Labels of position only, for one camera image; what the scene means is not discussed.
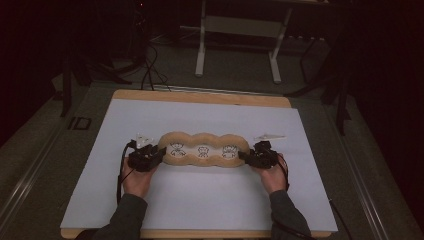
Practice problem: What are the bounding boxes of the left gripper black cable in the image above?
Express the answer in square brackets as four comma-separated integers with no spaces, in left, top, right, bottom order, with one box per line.
[116,139,138,205]

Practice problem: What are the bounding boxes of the person's right hand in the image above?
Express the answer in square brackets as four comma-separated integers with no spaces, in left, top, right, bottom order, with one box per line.
[252,152,290,195]

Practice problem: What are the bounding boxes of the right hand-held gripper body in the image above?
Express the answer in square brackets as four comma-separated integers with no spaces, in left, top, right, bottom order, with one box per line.
[249,133,288,170]

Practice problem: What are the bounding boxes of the black stand with thin legs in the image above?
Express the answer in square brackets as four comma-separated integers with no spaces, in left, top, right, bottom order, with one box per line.
[59,49,133,118]

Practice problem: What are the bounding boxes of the black rectangular floor plate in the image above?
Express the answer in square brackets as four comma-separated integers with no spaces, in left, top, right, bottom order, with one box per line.
[67,116,93,131]

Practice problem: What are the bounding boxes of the metal floor rail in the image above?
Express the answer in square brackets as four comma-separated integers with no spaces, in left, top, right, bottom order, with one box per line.
[0,124,69,229]
[321,99,392,240]

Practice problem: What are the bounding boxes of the white metal stand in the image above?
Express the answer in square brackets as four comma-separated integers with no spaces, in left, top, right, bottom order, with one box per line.
[194,0,294,84]

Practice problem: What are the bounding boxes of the black stand with thick legs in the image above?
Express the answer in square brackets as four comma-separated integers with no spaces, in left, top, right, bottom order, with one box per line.
[284,29,354,137]

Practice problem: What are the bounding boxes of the white paper sheet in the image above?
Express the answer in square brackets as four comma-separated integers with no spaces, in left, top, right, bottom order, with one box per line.
[60,98,339,232]

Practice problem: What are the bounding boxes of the black floor cables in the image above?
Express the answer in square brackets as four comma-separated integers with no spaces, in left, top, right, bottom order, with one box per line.
[139,42,173,92]

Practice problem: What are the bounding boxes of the person's left hand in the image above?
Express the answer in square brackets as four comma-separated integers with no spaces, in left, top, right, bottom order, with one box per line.
[121,155,158,200]

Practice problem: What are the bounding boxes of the tan triple photo frame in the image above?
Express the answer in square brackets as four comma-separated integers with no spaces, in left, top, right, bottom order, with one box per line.
[157,131,251,169]

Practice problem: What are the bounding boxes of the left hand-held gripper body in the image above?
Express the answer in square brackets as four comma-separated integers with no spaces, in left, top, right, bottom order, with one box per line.
[127,132,162,173]

